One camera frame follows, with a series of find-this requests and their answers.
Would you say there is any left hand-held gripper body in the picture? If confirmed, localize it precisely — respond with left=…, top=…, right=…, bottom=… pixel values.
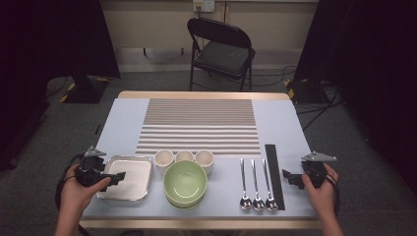
left=75, top=146, right=111, bottom=189

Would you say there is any wooden table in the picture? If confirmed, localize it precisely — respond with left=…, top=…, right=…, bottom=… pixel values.
left=80, top=90, right=321, bottom=230

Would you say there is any black folding chair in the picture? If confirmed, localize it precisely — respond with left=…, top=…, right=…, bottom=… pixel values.
left=186, top=17, right=257, bottom=92

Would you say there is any left hand-held gripper cable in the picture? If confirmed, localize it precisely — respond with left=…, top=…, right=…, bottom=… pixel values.
left=54, top=153, right=91, bottom=236

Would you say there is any row of black chopsticks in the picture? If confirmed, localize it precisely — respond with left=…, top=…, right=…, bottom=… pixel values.
left=264, top=144, right=286, bottom=211

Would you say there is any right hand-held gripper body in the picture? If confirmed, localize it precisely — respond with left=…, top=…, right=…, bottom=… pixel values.
left=301, top=150, right=337, bottom=190

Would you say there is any right hand-held gripper cable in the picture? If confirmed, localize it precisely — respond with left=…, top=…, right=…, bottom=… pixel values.
left=328, top=173, right=341, bottom=217

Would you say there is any black curtain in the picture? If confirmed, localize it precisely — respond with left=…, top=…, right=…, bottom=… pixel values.
left=293, top=0, right=417, bottom=198
left=0, top=0, right=121, bottom=171

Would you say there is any person's right hand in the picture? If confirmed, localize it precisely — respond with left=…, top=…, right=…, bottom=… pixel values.
left=301, top=163, right=338, bottom=217

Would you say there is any hand-held gripper cable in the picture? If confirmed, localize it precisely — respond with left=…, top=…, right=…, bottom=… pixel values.
left=54, top=153, right=91, bottom=236
left=328, top=173, right=341, bottom=217

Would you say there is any white cup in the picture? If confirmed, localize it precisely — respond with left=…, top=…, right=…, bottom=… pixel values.
left=153, top=149, right=175, bottom=175
left=194, top=149, right=215, bottom=176
left=175, top=149, right=195, bottom=163

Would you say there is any white square plate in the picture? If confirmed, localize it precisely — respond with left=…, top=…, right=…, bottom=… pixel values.
left=96, top=154, right=153, bottom=202

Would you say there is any black floor cable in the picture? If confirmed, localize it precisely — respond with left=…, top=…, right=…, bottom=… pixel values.
left=294, top=88, right=345, bottom=132
left=250, top=65, right=298, bottom=89

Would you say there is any person's left hand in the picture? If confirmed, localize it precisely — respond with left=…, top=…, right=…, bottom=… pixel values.
left=59, top=163, right=112, bottom=211

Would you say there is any light blue table cover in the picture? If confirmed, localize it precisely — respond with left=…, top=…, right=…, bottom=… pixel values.
left=80, top=97, right=319, bottom=220

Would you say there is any striped placemat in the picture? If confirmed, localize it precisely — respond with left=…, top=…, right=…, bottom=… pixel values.
left=135, top=98, right=262, bottom=155

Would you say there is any white wall socket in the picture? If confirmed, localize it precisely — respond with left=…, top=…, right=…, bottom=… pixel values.
left=192, top=0, right=215, bottom=14

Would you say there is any silver spoon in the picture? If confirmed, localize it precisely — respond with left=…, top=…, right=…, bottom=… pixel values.
left=239, top=157, right=253, bottom=210
left=250, top=158, right=266, bottom=211
left=261, top=158, right=279, bottom=211

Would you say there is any black stand base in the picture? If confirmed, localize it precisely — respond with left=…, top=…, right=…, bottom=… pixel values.
left=58, top=73, right=111, bottom=105
left=284, top=78, right=332, bottom=105

